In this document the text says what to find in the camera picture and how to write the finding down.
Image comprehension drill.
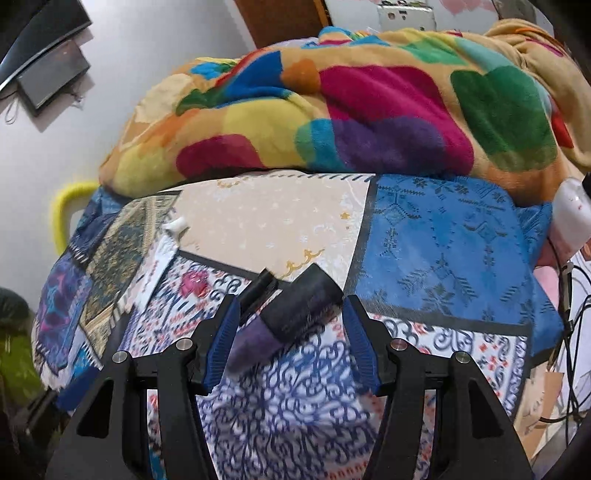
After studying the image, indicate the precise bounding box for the purple tube black cap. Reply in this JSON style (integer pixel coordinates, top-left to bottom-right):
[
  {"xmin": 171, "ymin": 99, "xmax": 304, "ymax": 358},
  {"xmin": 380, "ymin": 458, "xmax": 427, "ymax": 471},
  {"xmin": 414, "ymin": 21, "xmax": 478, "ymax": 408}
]
[{"xmin": 226, "ymin": 264, "xmax": 344, "ymax": 376}]

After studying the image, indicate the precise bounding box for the black pen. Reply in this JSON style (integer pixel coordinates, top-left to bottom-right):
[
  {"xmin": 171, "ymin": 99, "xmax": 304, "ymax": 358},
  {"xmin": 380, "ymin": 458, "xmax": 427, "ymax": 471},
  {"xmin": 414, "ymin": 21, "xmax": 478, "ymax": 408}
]
[{"xmin": 238, "ymin": 269, "xmax": 279, "ymax": 325}]

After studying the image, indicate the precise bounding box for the white squeezed tube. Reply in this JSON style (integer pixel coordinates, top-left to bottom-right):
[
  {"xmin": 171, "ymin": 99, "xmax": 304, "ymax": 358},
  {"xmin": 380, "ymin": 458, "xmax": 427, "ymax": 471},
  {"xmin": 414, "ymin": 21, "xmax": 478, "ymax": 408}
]
[{"xmin": 119, "ymin": 216, "xmax": 188, "ymax": 313}]

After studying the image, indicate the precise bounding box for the blue patchwork bedspread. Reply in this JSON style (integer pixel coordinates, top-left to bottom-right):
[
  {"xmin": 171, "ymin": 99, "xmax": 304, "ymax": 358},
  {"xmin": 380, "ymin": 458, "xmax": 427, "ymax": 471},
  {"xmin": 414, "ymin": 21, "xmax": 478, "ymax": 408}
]
[{"xmin": 35, "ymin": 172, "xmax": 563, "ymax": 479}]

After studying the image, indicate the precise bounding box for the yellow foam tube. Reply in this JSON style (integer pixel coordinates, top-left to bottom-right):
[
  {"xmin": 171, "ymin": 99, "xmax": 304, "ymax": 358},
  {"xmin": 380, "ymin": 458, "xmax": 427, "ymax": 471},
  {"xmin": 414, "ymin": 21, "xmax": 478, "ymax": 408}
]
[{"xmin": 49, "ymin": 181, "xmax": 99, "ymax": 255}]

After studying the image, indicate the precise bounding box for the green leaf fabric bag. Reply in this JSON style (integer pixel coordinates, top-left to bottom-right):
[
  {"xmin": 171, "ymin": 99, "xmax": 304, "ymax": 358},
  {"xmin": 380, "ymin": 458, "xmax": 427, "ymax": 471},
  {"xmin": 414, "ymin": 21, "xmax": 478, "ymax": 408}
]
[{"xmin": 1, "ymin": 331, "xmax": 43, "ymax": 407}]

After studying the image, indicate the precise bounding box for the white spray bottle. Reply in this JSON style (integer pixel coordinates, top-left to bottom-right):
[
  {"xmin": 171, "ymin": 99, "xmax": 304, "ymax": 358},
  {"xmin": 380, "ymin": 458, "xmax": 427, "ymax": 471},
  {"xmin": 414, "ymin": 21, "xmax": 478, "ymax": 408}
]
[{"xmin": 549, "ymin": 174, "xmax": 591, "ymax": 265}]

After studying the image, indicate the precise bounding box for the colourful fleece blanket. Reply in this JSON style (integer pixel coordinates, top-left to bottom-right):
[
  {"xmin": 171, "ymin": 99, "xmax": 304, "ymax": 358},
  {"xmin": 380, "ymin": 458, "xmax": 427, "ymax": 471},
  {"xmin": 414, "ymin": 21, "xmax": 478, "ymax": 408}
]
[{"xmin": 99, "ymin": 19, "xmax": 590, "ymax": 206}]

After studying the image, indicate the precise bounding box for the white cabinet with holes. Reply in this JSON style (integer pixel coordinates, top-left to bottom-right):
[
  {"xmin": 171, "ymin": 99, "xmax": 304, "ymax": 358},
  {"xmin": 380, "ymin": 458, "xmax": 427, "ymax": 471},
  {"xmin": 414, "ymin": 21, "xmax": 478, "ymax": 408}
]
[{"xmin": 378, "ymin": 1, "xmax": 437, "ymax": 31}]

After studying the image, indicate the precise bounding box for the brown wooden door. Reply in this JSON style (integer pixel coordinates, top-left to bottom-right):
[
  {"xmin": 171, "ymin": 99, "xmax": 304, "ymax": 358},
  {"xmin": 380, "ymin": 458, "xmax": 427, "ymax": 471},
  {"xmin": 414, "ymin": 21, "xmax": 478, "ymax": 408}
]
[{"xmin": 235, "ymin": 0, "xmax": 332, "ymax": 48}]

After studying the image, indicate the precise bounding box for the tangle of black cables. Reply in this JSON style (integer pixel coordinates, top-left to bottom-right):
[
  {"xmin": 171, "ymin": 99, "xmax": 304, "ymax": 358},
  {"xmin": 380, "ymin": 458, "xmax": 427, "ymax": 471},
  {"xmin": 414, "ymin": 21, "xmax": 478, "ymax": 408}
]
[{"xmin": 537, "ymin": 239, "xmax": 591, "ymax": 425}]

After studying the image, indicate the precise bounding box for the small black wall monitor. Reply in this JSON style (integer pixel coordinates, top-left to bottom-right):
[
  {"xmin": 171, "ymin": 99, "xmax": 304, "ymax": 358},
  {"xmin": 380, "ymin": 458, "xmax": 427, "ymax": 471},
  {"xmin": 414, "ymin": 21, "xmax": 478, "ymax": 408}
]
[{"xmin": 16, "ymin": 40, "xmax": 90, "ymax": 117}]

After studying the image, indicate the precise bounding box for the black wall television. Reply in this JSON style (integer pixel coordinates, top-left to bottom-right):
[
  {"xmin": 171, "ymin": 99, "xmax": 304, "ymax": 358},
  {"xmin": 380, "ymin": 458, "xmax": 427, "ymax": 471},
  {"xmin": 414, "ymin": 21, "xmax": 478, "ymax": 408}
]
[{"xmin": 1, "ymin": 0, "xmax": 92, "ymax": 89}]

